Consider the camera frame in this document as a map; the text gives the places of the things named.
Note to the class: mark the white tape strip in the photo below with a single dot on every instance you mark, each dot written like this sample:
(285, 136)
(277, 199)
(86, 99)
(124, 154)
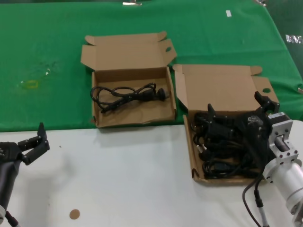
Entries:
(228, 13)

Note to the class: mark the shiny silver foil piece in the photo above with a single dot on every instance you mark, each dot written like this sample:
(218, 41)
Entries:
(293, 39)

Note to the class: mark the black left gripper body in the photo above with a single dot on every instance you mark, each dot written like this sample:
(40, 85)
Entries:
(9, 152)

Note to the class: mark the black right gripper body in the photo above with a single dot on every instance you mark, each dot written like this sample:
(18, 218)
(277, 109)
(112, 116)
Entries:
(254, 132)

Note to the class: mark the small metal object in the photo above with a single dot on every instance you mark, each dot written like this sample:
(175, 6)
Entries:
(260, 1)

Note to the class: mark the green table cloth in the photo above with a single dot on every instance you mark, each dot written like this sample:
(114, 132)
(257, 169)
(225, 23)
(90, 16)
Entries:
(47, 35)

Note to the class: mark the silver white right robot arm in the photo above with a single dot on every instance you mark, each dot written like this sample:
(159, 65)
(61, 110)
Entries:
(286, 172)

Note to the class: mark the round brown paper sticker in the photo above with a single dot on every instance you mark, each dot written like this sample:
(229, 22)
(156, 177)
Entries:
(74, 214)

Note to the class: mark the silver metal clip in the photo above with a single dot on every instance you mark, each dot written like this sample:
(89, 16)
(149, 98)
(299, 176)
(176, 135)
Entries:
(131, 3)

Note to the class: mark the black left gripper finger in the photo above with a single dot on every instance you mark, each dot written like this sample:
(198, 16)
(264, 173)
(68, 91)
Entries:
(38, 146)

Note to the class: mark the cardboard box with open lid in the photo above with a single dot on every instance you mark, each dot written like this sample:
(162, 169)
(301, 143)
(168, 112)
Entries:
(217, 87)
(132, 116)

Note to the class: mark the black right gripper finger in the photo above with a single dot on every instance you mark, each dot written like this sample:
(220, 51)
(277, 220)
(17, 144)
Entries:
(220, 123)
(267, 102)

